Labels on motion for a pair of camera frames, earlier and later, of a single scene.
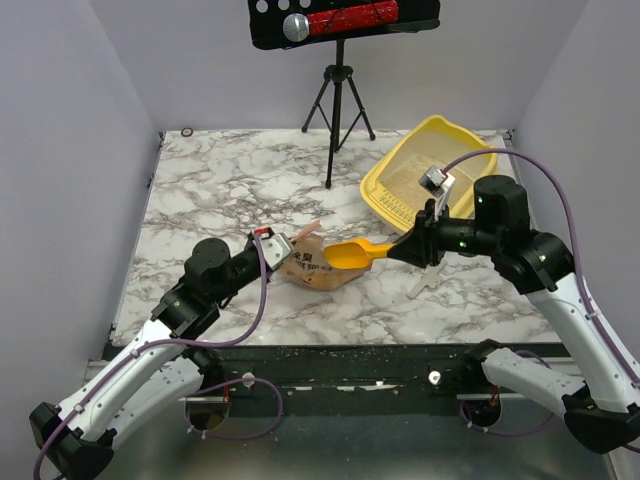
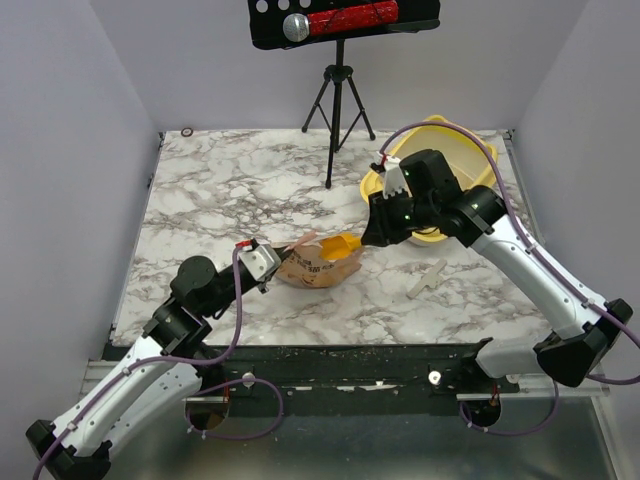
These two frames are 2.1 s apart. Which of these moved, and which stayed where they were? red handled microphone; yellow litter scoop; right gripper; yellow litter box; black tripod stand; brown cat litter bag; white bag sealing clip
Moved: right gripper; yellow litter scoop; brown cat litter bag
Stayed: white bag sealing clip; red handled microphone; yellow litter box; black tripod stand
